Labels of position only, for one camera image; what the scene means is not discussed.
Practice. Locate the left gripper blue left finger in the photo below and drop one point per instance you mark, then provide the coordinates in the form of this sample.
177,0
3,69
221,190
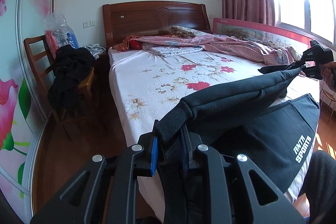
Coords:
153,155

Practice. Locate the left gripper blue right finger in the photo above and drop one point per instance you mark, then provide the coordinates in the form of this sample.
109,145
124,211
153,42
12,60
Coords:
185,147

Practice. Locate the black red white sport pants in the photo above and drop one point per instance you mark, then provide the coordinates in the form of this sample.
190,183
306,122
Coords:
245,151

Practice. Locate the person's right hand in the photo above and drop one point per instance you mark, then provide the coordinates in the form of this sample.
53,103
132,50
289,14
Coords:
327,74

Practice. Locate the bed with white floral sheet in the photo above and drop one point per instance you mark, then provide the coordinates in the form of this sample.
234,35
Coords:
146,84

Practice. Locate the pink patterned quilt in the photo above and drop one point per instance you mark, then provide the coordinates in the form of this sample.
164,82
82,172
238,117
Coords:
182,38

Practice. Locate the red pillow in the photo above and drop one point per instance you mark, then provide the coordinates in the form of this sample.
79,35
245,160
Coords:
135,45

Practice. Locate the grey patterned cloth on nightstand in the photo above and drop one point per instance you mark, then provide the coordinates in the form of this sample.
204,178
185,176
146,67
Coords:
95,49

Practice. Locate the black clothes on chair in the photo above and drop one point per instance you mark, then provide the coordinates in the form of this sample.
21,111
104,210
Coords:
71,66

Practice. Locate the brown wooden headboard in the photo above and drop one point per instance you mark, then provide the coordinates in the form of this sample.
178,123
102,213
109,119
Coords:
150,18

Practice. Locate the wooden chair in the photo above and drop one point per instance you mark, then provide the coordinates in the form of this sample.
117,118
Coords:
40,60

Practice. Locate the plastic bag with items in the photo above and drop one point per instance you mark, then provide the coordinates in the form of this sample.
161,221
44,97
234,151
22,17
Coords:
58,33

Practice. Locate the floral sliding wardrobe door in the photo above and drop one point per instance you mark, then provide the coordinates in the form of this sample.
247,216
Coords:
23,113

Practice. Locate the pink bed guard rail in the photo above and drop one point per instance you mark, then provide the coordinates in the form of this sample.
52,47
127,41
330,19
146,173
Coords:
261,32

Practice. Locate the white wall outlet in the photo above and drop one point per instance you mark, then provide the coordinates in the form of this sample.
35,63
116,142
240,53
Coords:
88,24

